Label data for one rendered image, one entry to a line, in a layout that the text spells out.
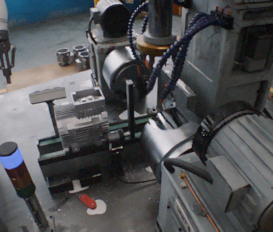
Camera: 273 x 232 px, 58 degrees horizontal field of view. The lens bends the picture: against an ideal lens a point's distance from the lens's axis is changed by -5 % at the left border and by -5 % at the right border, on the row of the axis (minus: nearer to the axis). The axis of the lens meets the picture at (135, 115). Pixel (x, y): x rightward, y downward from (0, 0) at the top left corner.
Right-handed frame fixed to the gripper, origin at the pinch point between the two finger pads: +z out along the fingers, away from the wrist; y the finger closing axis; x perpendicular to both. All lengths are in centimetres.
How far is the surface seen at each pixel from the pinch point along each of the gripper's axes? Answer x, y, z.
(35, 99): -3.5, 11.0, 13.6
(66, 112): -24.2, 23.9, 22.9
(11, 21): 473, -59, -211
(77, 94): -20.0, 29.4, 16.3
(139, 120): -7, 57, 34
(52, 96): -3.5, 19.0, 13.9
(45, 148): -7.6, 10.7, 36.5
